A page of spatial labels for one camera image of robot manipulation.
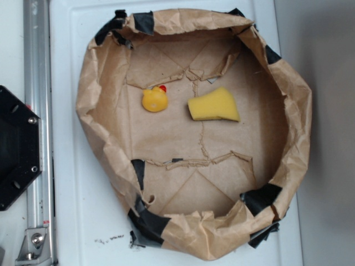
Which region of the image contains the yellow rubber duck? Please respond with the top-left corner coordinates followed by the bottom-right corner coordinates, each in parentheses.
top-left (142, 85), bottom-right (169, 112)

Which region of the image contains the metal corner bracket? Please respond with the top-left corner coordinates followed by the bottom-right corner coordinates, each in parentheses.
top-left (15, 227), bottom-right (50, 265)

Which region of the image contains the aluminium extrusion rail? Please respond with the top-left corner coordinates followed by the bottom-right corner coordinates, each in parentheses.
top-left (22, 0), bottom-right (58, 266)

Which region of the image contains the brown paper bag tray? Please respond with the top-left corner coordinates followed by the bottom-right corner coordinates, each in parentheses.
top-left (76, 9), bottom-right (312, 260)

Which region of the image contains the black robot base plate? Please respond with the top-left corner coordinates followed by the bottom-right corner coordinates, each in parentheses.
top-left (1, 86), bottom-right (42, 211)

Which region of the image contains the yellow sponge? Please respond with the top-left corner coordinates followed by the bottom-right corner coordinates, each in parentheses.
top-left (187, 87), bottom-right (241, 122)

